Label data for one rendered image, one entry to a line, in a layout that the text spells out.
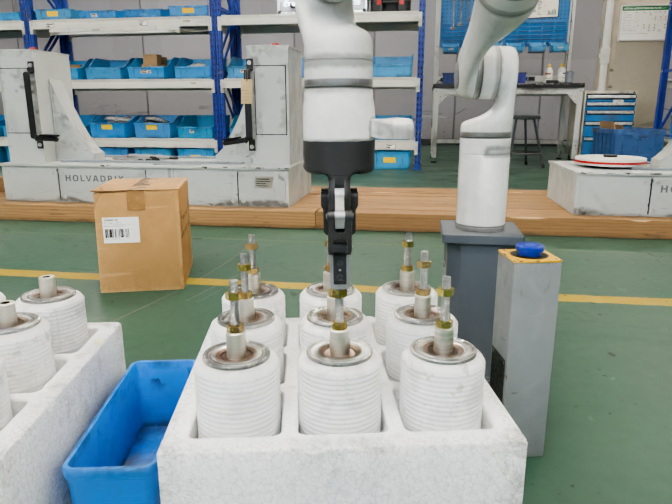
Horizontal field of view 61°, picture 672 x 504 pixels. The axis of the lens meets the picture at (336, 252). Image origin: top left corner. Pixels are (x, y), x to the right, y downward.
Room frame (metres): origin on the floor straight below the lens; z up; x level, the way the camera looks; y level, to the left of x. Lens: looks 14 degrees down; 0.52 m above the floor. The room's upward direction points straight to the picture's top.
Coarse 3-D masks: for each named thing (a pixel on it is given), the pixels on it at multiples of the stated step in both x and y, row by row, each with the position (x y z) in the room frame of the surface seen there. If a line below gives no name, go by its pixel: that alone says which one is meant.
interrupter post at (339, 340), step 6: (330, 330) 0.61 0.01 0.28; (348, 330) 0.61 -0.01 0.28; (330, 336) 0.61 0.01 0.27; (336, 336) 0.60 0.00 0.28; (342, 336) 0.60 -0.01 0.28; (348, 336) 0.61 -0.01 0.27; (330, 342) 0.61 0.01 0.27; (336, 342) 0.60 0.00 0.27; (342, 342) 0.60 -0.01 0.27; (348, 342) 0.61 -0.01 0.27; (330, 348) 0.61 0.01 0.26; (336, 348) 0.60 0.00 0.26; (342, 348) 0.60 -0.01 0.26; (348, 348) 0.61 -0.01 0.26; (336, 354) 0.60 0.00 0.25; (342, 354) 0.60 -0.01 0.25
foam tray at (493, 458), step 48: (288, 336) 0.83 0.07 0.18; (192, 384) 0.67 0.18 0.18; (288, 384) 0.67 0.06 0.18; (384, 384) 0.67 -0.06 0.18; (192, 432) 0.58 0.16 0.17; (288, 432) 0.56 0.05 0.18; (384, 432) 0.56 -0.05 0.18; (432, 432) 0.56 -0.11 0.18; (480, 432) 0.56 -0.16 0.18; (192, 480) 0.52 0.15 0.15; (240, 480) 0.53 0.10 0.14; (288, 480) 0.53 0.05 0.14; (336, 480) 0.53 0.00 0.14; (384, 480) 0.54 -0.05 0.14; (432, 480) 0.54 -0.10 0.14; (480, 480) 0.54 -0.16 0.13
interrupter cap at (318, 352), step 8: (312, 344) 0.63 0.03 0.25; (320, 344) 0.63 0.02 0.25; (328, 344) 0.63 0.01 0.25; (352, 344) 0.63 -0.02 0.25; (360, 344) 0.63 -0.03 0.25; (368, 344) 0.63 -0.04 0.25; (312, 352) 0.61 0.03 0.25; (320, 352) 0.61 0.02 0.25; (328, 352) 0.61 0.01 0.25; (352, 352) 0.61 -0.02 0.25; (360, 352) 0.60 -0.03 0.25; (368, 352) 0.60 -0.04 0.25; (312, 360) 0.59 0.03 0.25; (320, 360) 0.58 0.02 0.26; (328, 360) 0.58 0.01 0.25; (336, 360) 0.58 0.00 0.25; (344, 360) 0.58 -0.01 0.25; (352, 360) 0.58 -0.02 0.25; (360, 360) 0.58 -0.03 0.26
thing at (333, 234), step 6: (330, 210) 0.55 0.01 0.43; (348, 210) 0.55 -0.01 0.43; (330, 216) 0.55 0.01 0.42; (348, 216) 0.55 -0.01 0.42; (330, 222) 0.55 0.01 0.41; (348, 222) 0.55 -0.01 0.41; (330, 228) 0.56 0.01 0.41; (348, 228) 0.56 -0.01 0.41; (330, 234) 0.56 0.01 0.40; (336, 234) 0.56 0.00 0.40; (342, 234) 0.56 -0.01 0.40; (348, 234) 0.56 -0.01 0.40; (330, 240) 0.57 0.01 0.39; (348, 240) 0.57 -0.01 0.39; (330, 246) 0.57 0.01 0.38; (348, 246) 0.57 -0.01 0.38; (330, 252) 0.58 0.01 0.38; (348, 252) 0.58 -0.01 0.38
